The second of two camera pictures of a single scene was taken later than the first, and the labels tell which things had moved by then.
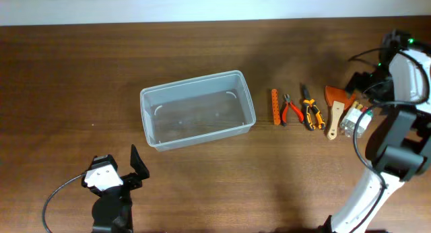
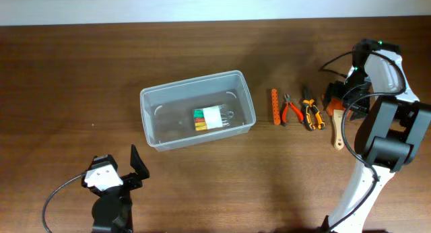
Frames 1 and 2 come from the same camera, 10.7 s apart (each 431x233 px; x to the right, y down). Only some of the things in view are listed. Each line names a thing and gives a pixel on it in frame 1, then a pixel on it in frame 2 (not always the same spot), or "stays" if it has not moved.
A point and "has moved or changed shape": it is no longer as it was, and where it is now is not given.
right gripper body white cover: x=357 y=82 → x=345 y=93
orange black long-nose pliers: x=308 y=104 stays
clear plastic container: x=196 y=110 stays
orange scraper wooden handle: x=337 y=98 has moved or changed shape
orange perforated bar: x=275 y=106 stays
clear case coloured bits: x=349 y=116 has moved or changed shape
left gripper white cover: x=127 y=182 stays
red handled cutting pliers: x=287 y=102 stays
